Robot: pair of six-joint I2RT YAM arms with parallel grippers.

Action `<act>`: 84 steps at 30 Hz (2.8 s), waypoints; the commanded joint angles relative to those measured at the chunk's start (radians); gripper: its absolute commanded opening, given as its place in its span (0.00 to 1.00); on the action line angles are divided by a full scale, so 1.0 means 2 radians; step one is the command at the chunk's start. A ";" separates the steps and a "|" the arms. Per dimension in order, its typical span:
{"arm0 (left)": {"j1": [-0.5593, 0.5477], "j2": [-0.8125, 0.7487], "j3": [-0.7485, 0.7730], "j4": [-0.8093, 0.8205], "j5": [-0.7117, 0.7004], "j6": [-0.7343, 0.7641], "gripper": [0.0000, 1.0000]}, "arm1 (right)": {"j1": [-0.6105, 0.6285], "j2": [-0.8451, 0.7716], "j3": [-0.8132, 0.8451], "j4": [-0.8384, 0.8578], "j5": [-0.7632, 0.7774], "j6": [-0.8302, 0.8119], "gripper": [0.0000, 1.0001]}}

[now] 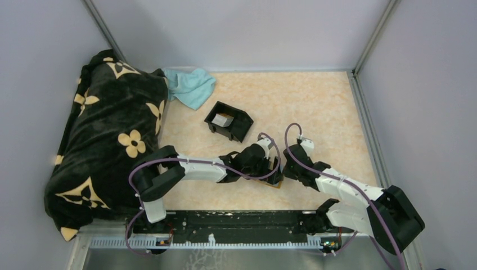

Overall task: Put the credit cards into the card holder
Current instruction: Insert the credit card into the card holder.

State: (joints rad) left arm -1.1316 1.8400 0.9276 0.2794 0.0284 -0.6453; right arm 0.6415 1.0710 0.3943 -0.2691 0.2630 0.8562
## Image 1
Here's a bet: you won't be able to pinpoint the tan leather card holder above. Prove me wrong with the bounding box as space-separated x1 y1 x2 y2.
261 181 282 189

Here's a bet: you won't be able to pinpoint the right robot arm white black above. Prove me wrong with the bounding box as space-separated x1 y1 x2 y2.
283 139 425 255

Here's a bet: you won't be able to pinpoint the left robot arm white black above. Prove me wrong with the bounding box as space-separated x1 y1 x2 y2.
128 135 284 233

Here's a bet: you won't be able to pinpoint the black card tray box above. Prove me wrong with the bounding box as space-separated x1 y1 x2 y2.
204 101 254 143

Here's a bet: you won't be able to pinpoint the silver cards in tray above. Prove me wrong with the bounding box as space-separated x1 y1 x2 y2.
211 113 234 127

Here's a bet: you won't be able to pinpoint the light blue cloth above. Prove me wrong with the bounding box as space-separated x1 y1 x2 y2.
163 68 217 110

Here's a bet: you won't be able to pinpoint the black floral blanket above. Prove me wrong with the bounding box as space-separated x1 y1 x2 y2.
44 49 168 241

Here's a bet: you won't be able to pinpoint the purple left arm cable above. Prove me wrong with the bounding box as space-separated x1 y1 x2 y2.
124 132 282 257

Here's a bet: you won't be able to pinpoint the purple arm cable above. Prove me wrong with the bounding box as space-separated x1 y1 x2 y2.
285 123 409 270
124 132 282 257

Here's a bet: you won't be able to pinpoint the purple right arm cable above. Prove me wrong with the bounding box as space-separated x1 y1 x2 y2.
285 123 409 270

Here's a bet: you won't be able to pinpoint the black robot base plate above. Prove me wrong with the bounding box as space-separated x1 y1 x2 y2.
124 209 355 247

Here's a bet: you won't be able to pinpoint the aluminium frame rail front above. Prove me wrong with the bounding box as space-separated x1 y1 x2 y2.
70 210 416 250

